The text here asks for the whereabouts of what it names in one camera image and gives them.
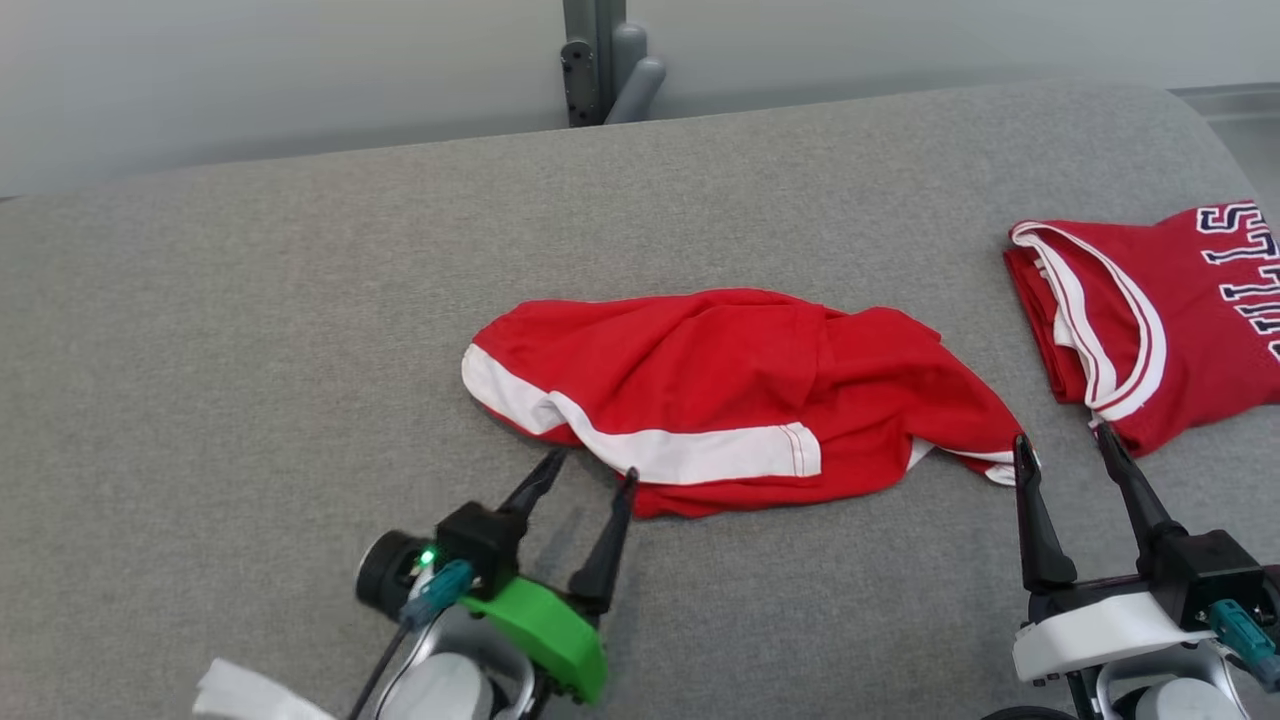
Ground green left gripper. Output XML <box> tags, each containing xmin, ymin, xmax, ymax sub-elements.
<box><xmin>461</xmin><ymin>449</ymin><xmax>641</xmax><ymax>707</ymax></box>

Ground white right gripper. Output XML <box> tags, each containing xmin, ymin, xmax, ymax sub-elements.
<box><xmin>1012</xmin><ymin>422</ymin><xmax>1217</xmax><ymax>687</ymax></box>

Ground red shorts with white trim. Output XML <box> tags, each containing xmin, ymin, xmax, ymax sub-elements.
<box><xmin>461</xmin><ymin>288</ymin><xmax>1042</xmax><ymax>521</ymax></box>

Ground red Bulls basketball jersey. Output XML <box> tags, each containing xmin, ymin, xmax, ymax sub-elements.
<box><xmin>1003</xmin><ymin>200</ymin><xmax>1280</xmax><ymax>459</ymax></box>

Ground grey fabric sofa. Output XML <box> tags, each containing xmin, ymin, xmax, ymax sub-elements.
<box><xmin>0</xmin><ymin>80</ymin><xmax>1280</xmax><ymax>720</ymax></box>

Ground teal left camera connector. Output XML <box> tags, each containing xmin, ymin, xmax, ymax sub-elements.
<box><xmin>399</xmin><ymin>559</ymin><xmax>477</xmax><ymax>630</ymax></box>

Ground teal camera connector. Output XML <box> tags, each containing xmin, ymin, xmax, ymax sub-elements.
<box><xmin>1204</xmin><ymin>600</ymin><xmax>1280</xmax><ymax>693</ymax></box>
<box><xmin>399</xmin><ymin>559</ymin><xmax>477</xmax><ymax>630</ymax></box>

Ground teal right camera connector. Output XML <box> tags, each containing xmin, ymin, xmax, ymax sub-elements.
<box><xmin>1204</xmin><ymin>600</ymin><xmax>1280</xmax><ymax>693</ymax></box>

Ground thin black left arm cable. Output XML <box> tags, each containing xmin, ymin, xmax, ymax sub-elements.
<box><xmin>345</xmin><ymin>620</ymin><xmax>416</xmax><ymax>720</ymax></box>

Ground white label on cable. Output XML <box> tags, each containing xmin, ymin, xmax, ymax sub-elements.
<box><xmin>192</xmin><ymin>658</ymin><xmax>337</xmax><ymax>720</ymax></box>

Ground grey metal stand post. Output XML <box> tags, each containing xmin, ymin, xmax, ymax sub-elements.
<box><xmin>560</xmin><ymin>0</ymin><xmax>668</xmax><ymax>128</ymax></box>

